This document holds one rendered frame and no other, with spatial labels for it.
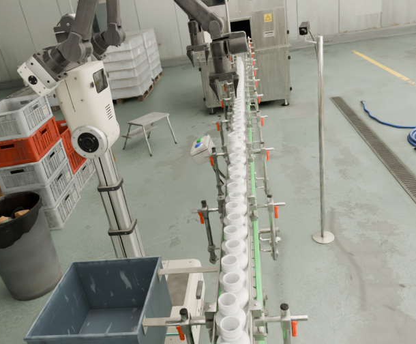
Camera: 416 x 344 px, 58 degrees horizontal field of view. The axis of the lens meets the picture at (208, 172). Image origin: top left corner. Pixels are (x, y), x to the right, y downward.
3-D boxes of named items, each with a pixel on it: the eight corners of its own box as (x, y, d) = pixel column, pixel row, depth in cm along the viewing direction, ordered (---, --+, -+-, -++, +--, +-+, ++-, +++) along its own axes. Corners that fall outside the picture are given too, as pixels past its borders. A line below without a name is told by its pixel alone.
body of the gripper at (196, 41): (188, 49, 179) (185, 33, 176) (209, 46, 177) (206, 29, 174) (186, 51, 173) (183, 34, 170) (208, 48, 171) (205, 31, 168)
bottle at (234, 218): (254, 271, 101) (247, 220, 94) (232, 276, 101) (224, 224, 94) (248, 257, 107) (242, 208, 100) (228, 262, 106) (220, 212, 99)
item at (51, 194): (54, 208, 327) (46, 185, 317) (9, 215, 328) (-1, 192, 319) (75, 178, 382) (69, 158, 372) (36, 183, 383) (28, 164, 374)
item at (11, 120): (28, 136, 299) (19, 110, 290) (-21, 145, 300) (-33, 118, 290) (54, 115, 354) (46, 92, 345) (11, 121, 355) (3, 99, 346)
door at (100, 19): (128, 72, 1118) (110, -5, 1030) (96, 76, 1131) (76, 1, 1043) (129, 72, 1126) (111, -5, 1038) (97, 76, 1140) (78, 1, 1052)
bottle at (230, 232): (232, 292, 95) (224, 239, 88) (224, 278, 101) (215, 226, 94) (253, 284, 97) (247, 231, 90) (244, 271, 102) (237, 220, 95)
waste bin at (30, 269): (52, 305, 248) (18, 224, 221) (-10, 308, 254) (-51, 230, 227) (79, 261, 289) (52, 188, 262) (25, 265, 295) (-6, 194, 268)
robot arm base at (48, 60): (66, 77, 144) (43, 52, 141) (80, 64, 142) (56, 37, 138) (56, 82, 136) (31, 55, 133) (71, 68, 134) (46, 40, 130)
